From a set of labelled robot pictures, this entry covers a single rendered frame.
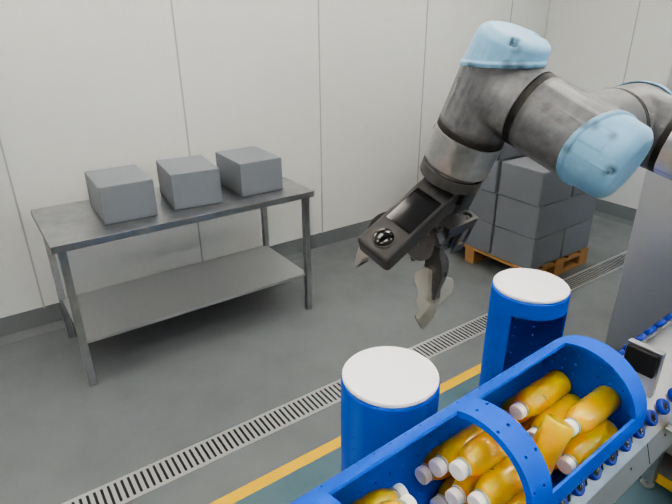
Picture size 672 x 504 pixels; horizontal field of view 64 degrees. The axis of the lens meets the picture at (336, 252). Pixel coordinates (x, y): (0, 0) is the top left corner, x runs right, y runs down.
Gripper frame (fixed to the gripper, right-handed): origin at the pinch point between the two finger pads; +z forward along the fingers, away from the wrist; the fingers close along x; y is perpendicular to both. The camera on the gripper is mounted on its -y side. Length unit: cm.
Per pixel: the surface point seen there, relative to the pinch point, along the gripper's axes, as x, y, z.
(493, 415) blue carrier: -16, 34, 37
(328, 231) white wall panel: 218, 264, 244
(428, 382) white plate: 5, 55, 66
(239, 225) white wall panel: 240, 177, 225
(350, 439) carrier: 10, 37, 86
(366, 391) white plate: 14, 40, 70
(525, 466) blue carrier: -26, 31, 37
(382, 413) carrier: 7, 39, 70
